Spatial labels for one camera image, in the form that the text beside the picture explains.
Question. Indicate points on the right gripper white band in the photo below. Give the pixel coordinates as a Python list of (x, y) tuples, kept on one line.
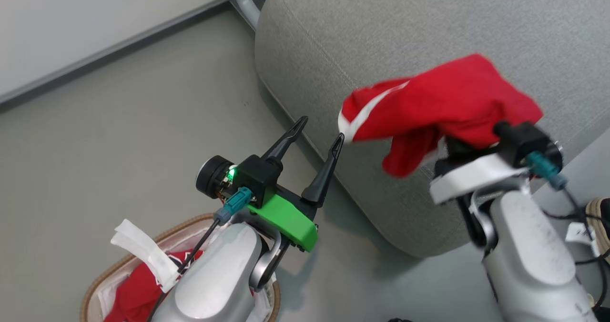
[(476, 174)]

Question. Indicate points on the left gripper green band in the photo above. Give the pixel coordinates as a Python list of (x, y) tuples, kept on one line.
[(286, 217)]

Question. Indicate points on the red garment with white stripe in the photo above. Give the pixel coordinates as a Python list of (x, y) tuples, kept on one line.
[(452, 98)]

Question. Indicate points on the red jersey with navy print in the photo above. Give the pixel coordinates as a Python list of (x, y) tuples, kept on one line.
[(138, 288)]

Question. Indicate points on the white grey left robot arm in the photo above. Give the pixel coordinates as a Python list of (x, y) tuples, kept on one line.
[(214, 279)]

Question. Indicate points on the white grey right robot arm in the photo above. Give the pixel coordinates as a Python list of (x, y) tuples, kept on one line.
[(529, 246)]

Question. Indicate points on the woven laundry basket brown rim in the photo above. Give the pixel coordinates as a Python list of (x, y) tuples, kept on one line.
[(97, 284)]

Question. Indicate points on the grey fabric sofa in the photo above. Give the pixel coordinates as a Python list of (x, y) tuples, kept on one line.
[(429, 26)]

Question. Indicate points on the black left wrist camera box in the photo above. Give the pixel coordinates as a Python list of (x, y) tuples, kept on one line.
[(259, 174)]

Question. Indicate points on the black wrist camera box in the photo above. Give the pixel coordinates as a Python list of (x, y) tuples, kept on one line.
[(529, 143), (259, 174)]

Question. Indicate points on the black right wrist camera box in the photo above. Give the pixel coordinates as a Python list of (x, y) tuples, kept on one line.
[(529, 143)]

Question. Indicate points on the grey partition base rail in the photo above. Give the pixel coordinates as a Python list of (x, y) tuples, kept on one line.
[(114, 50)]

